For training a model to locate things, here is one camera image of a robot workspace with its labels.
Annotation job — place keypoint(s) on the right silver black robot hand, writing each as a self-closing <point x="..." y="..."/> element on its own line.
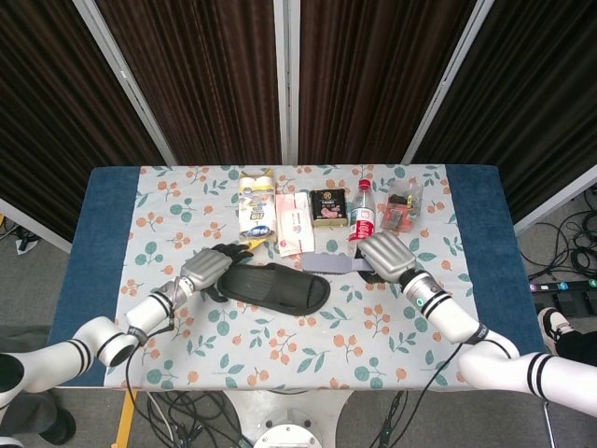
<point x="387" y="256"/>

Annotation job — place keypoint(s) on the grey serrated tool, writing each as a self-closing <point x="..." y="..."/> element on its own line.
<point x="326" y="263"/>

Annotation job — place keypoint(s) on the yellow strip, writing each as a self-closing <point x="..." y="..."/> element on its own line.
<point x="125" y="420"/>

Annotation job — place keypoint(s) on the dark brown ribbed partition panel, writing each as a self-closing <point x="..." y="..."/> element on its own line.
<point x="51" y="107"/>
<point x="200" y="79"/>
<point x="536" y="93"/>
<point x="373" y="79"/>

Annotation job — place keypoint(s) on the black rubber slipper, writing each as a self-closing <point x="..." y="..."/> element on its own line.
<point x="280" y="289"/>

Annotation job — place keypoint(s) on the pink wet wipes pack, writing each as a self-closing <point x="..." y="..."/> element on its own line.
<point x="294" y="226"/>

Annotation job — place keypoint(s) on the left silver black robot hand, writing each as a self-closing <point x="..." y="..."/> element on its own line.
<point x="205" y="268"/>

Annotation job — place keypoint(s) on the black luncheon meat tin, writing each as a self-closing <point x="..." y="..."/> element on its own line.
<point x="329" y="207"/>

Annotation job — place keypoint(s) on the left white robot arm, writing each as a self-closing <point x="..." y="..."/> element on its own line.
<point x="93" y="345"/>

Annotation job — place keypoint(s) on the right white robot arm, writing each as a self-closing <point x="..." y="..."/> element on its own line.
<point x="466" y="326"/>

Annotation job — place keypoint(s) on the white partition base rail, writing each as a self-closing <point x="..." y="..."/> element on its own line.
<point x="555" y="200"/>
<point x="42" y="228"/>

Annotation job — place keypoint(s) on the white partition post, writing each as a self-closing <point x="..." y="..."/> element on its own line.
<point x="126" y="79"/>
<point x="448" y="79"/>
<point x="287" y="79"/>

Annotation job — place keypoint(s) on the floral print tablecloth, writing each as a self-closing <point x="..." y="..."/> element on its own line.
<point x="280" y="350"/>

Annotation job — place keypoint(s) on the black trouser leg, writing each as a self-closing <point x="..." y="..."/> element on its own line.
<point x="580" y="347"/>

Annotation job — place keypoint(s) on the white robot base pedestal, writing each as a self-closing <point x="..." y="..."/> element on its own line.
<point x="287" y="415"/>

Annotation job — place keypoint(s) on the black power strip coloured lights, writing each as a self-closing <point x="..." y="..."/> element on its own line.
<point x="564" y="285"/>

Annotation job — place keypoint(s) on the blue table cover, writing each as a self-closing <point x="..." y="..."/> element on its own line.
<point x="88" y="233"/>

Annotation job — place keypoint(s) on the yellow white snack bag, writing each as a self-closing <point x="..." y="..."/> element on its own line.
<point x="255" y="210"/>

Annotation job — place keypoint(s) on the white black sneaker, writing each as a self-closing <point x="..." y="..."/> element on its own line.
<point x="552" y="326"/>

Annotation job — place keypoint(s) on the clear plastic box red contents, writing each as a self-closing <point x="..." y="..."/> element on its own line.
<point x="402" y="207"/>

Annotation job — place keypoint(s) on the clear water bottle red label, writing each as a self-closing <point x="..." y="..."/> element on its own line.
<point x="363" y="219"/>

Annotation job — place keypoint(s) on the dark grey trouser leg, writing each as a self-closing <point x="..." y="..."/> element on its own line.
<point x="42" y="415"/>

